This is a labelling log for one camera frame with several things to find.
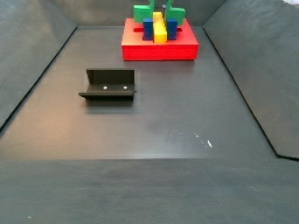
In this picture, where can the green U-shaped block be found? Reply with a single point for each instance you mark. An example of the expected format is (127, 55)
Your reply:
(145, 11)

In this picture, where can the black angled fixture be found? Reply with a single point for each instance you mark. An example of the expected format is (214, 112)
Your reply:
(110, 83)

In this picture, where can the red base board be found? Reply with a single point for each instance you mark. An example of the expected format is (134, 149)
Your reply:
(145, 50)

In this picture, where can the right dark blue block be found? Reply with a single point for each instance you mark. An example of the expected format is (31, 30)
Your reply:
(149, 29)

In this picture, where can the dark blue block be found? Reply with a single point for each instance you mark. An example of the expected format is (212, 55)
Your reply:
(172, 28)
(149, 29)

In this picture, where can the yellow long bar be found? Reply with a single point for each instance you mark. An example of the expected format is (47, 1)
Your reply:
(159, 28)

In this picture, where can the left dark blue block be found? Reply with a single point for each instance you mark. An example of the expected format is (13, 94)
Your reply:
(172, 28)

